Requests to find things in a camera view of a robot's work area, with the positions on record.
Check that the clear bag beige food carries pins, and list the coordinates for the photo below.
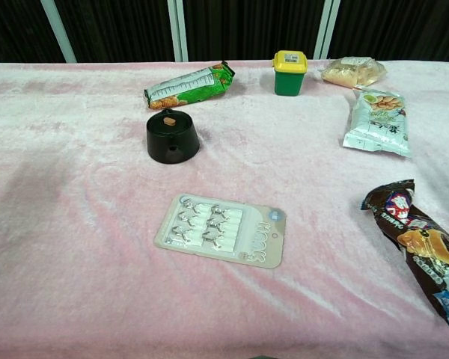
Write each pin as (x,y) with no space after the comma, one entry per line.
(353,71)

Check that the green bin yellow lid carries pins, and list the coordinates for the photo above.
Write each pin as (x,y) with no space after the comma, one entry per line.
(289,73)

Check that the dark brown snack bag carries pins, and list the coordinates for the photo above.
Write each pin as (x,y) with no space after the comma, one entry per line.
(421,247)

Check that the black teapot lid wooden knob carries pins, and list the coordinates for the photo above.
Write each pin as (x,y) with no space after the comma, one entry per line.
(169,124)

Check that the pink plush tablecloth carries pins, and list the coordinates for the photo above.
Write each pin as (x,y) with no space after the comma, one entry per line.
(224,299)

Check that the pale green cookie bag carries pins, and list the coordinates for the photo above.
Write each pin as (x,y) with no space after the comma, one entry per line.
(378,123)

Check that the hooks blister card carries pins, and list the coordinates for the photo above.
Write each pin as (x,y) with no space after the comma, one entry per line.
(220,230)

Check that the white frame post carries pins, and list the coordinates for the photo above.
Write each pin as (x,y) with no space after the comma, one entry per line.
(58,30)
(178,30)
(326,29)

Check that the green snack bag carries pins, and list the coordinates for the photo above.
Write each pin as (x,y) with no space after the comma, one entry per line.
(189,85)

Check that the black teapot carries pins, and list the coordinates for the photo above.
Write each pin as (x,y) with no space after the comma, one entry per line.
(173,146)

